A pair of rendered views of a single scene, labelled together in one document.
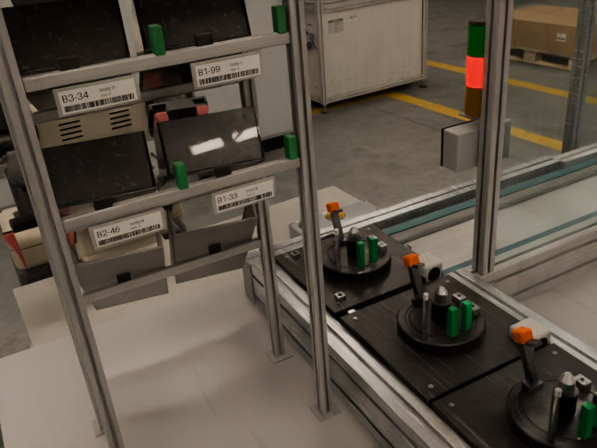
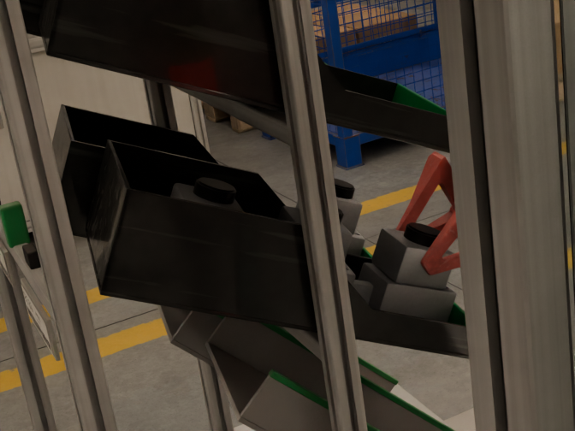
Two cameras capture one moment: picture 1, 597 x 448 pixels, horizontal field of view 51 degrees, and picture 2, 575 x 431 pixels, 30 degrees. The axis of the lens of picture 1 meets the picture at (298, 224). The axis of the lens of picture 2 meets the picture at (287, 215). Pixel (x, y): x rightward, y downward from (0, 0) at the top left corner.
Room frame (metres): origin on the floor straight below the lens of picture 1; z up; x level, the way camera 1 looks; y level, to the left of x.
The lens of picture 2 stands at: (0.96, -0.60, 1.58)
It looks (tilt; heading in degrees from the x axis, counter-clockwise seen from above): 20 degrees down; 94
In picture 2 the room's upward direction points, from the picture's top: 9 degrees counter-clockwise
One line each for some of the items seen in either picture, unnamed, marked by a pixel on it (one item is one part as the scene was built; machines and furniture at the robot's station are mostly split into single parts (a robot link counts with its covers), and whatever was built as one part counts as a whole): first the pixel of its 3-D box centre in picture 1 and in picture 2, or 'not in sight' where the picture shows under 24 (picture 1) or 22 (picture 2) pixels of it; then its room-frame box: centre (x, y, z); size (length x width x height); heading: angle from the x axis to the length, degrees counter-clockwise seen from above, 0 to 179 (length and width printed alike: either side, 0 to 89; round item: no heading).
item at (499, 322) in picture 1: (441, 307); not in sight; (0.83, -0.22, 1.01); 0.24 x 0.24 x 0.13; 26
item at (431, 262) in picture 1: (426, 268); not in sight; (1.01, -0.23, 0.97); 0.05 x 0.05 x 0.04; 26
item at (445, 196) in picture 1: (418, 220); not in sight; (1.31, -0.28, 0.91); 0.89 x 0.06 x 0.11; 116
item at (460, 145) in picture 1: (480, 94); not in sight; (1.03, -0.33, 1.29); 0.12 x 0.05 x 0.25; 116
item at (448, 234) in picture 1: (478, 249); not in sight; (1.17, -0.38, 0.91); 0.84 x 0.28 x 0.10; 116
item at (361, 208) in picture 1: (336, 227); not in sight; (1.29, -0.09, 0.93); 0.21 x 0.07 x 0.06; 116
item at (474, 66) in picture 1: (481, 69); not in sight; (1.03, -0.33, 1.33); 0.05 x 0.05 x 0.05
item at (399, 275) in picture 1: (354, 267); not in sight; (1.06, -0.10, 0.96); 0.24 x 0.24 x 0.02; 26
